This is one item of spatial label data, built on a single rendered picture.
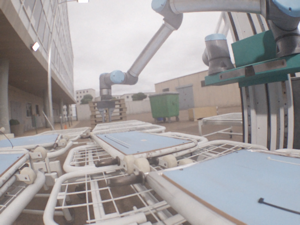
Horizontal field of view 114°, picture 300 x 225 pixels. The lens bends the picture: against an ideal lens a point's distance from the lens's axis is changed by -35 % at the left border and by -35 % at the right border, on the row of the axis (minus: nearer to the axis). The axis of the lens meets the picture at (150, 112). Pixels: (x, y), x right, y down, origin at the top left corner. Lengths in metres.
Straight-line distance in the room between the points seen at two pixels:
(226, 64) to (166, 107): 5.93
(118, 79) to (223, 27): 0.89
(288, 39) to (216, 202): 0.70
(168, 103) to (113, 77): 5.79
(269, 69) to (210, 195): 0.64
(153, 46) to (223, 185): 0.87
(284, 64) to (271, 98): 0.33
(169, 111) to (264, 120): 5.95
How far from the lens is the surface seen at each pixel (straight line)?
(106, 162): 0.52
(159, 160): 0.59
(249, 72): 0.83
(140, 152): 0.59
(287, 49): 0.76
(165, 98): 6.73
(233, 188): 0.30
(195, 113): 6.59
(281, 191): 0.31
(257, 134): 1.09
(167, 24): 0.95
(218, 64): 0.94
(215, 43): 0.99
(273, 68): 0.77
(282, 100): 0.96
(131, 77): 1.08
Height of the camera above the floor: 0.73
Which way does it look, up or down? 1 degrees down
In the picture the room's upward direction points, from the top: 6 degrees counter-clockwise
